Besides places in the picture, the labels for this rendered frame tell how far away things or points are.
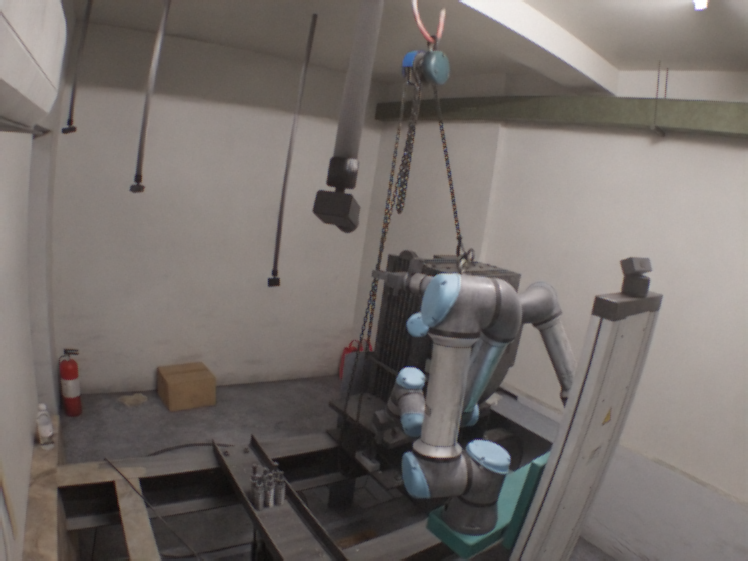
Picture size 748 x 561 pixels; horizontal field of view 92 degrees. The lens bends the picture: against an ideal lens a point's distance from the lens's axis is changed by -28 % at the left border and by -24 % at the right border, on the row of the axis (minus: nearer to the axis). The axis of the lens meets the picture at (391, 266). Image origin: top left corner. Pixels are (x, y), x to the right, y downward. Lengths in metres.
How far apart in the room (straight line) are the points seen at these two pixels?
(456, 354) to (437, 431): 0.18
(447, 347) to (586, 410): 0.36
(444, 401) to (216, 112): 3.14
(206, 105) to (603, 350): 3.33
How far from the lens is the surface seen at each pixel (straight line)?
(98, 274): 3.77
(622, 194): 2.81
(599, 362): 1.04
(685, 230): 2.65
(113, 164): 3.65
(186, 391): 3.79
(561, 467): 1.16
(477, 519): 1.22
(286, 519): 1.87
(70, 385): 3.69
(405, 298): 2.11
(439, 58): 1.86
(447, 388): 1.02
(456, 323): 0.98
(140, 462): 2.16
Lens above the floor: 1.94
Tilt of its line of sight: 10 degrees down
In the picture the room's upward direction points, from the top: 9 degrees clockwise
